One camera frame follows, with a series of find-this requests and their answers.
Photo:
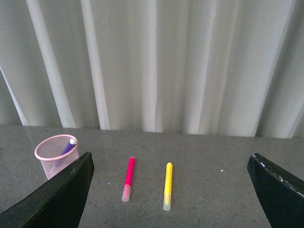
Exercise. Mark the white pleated curtain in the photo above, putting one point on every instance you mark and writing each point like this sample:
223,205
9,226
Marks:
222,67

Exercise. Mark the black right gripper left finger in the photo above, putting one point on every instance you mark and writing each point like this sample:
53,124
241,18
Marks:
59,203

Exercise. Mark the pink marker pen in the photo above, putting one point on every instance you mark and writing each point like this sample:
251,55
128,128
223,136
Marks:
128,180

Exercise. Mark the pink mesh cup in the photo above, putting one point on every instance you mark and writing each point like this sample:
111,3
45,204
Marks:
49,151

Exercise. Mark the purple marker pen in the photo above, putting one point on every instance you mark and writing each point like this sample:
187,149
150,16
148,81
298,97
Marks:
71,144

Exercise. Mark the yellow marker pen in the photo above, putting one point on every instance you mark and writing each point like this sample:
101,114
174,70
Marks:
168,187

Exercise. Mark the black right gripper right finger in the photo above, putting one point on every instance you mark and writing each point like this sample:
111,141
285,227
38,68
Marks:
280,193

